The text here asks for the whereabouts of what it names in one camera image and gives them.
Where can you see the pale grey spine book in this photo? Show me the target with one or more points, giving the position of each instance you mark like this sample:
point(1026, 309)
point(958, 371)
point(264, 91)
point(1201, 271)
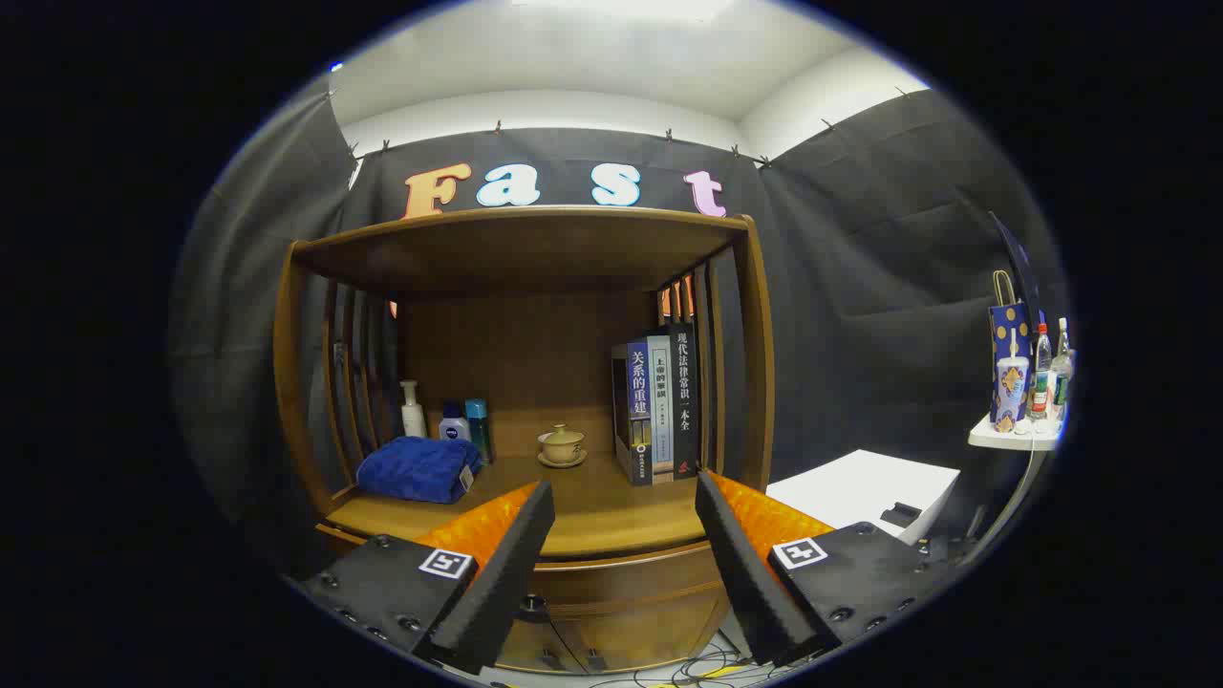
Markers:
point(661, 411)

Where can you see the brown wooden cabinet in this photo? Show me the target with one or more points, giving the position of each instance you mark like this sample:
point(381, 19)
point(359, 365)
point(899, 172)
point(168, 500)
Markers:
point(525, 334)

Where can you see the patterned paper cup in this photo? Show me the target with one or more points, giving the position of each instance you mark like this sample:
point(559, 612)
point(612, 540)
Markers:
point(1011, 392)

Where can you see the folded blue towel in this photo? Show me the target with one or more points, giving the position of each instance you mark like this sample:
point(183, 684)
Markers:
point(416, 468)

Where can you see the white bottle blue cap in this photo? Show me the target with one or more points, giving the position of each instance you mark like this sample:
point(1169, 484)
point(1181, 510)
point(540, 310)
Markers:
point(454, 427)

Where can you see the blue spine book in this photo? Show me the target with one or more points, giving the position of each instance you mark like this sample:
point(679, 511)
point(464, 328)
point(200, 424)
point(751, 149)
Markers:
point(638, 401)

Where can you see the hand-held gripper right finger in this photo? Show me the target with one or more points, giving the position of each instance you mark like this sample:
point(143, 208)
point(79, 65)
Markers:
point(745, 573)

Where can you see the beige saucer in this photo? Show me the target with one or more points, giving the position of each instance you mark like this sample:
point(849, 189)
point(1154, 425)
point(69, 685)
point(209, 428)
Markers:
point(578, 461)

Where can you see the wooden countertop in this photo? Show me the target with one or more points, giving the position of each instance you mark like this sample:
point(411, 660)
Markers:
point(602, 506)

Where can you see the black spine book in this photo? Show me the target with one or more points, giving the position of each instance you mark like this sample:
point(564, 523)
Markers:
point(684, 401)

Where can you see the brown wooden drawer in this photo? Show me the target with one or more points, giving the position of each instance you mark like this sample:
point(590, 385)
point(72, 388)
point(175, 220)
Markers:
point(631, 578)

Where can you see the blue dotted gift bag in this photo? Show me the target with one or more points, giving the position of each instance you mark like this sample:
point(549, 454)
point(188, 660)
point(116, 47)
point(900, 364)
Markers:
point(1011, 320)

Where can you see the teal slim bottle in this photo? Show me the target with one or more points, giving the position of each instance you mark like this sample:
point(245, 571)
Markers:
point(478, 425)

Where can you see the small black object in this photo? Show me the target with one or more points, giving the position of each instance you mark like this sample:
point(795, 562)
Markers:
point(900, 514)

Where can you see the white pump bottle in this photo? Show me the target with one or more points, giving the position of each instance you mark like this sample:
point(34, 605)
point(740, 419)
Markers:
point(413, 419)

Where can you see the white side shelf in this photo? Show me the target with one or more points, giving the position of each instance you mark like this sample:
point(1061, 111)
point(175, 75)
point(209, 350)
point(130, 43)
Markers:
point(1003, 438)

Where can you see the clear bottle white cap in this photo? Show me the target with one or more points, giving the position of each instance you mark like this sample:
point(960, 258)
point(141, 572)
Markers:
point(1059, 382)

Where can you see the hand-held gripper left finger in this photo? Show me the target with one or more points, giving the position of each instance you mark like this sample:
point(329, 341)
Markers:
point(506, 573)

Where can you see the white low cabinet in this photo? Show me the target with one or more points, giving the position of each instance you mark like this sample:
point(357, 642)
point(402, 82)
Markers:
point(860, 487)

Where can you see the beige lidded teacup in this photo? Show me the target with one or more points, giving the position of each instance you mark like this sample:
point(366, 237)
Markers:
point(562, 446)

